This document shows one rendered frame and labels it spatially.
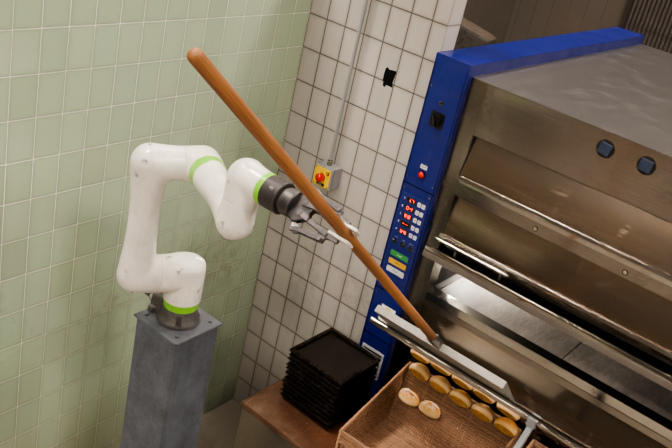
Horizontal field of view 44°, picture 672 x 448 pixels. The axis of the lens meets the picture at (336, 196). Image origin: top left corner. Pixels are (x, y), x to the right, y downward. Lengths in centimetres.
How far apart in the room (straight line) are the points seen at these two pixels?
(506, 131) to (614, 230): 53
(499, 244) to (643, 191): 60
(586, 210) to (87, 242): 184
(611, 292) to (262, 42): 168
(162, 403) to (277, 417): 72
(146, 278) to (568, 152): 154
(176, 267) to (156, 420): 60
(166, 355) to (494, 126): 146
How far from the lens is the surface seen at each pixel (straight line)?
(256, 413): 363
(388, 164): 350
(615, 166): 305
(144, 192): 266
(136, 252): 276
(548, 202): 316
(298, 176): 180
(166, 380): 299
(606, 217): 311
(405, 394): 363
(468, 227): 335
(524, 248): 327
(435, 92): 329
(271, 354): 427
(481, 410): 349
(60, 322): 340
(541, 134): 313
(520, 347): 341
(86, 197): 317
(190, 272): 282
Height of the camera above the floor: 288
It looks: 24 degrees down
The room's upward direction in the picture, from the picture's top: 13 degrees clockwise
